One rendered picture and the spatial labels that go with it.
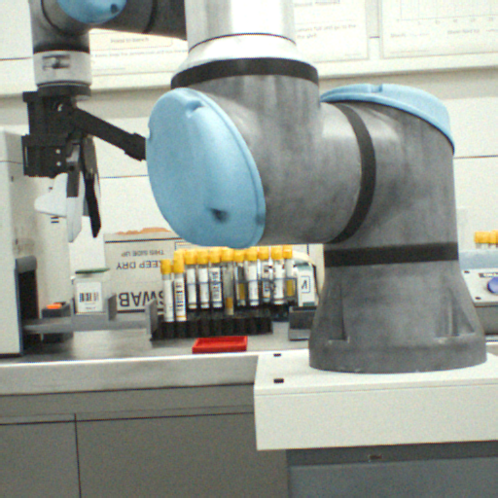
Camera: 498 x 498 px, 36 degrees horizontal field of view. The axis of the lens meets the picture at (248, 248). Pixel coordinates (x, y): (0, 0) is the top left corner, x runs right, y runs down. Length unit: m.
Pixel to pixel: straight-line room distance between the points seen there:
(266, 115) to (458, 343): 0.23
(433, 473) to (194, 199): 0.27
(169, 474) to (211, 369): 0.79
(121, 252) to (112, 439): 0.56
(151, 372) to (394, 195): 0.46
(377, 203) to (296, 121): 0.10
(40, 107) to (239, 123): 0.54
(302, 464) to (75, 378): 0.46
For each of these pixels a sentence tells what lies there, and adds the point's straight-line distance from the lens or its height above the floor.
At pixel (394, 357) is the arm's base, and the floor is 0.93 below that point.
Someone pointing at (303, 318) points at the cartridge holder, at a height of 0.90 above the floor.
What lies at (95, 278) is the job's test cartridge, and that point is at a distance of 1.02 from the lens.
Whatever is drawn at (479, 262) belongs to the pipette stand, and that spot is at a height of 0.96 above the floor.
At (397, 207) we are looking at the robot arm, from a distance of 0.61.
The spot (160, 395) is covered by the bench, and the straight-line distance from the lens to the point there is 0.99.
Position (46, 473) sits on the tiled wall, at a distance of 1.77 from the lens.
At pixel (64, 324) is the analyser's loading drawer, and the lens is 1.02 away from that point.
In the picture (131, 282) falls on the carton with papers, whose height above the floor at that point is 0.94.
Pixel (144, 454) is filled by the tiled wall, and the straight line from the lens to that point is 1.71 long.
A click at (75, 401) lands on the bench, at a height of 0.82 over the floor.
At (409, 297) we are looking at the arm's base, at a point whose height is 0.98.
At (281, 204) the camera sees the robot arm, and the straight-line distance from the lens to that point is 0.55.
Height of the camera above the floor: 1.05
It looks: 3 degrees down
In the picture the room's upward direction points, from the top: 3 degrees counter-clockwise
